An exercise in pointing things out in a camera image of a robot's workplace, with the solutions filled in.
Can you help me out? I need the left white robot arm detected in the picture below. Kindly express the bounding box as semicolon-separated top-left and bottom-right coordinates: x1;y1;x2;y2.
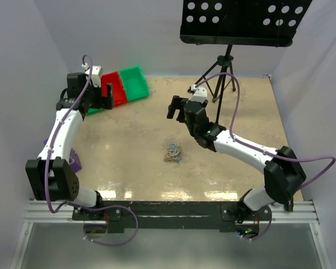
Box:
25;66;114;220

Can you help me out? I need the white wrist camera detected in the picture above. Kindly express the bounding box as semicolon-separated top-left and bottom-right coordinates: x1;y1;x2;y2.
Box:
188;84;208;104
81;63;102;87

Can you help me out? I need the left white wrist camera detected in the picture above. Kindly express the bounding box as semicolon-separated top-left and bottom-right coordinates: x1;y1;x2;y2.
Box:
81;63;102;87

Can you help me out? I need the purple holder block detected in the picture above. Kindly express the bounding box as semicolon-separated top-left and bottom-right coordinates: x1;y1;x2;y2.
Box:
43;138;82;173

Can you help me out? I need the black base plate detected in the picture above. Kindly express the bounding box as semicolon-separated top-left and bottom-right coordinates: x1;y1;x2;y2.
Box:
72;201;272;233

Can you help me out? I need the red plastic bin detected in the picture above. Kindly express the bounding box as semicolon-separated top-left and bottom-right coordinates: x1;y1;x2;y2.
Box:
101;71;128;106

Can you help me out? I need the blue cable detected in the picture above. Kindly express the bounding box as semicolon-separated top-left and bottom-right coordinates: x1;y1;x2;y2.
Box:
164;143;183;164

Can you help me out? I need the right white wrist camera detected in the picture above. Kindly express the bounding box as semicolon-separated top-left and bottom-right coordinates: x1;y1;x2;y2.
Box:
188;84;208;104

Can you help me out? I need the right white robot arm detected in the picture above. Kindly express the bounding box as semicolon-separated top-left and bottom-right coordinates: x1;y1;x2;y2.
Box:
167;95;306;220

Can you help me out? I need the green plastic bin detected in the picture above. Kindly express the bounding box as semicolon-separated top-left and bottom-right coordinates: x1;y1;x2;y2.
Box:
118;66;150;102
87;108;104;115

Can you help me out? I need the white cable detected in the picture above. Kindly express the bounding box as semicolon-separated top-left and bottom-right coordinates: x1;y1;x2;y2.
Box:
165;144;182;158

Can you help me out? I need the black music stand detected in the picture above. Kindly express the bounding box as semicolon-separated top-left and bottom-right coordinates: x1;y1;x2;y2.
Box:
179;0;314;127

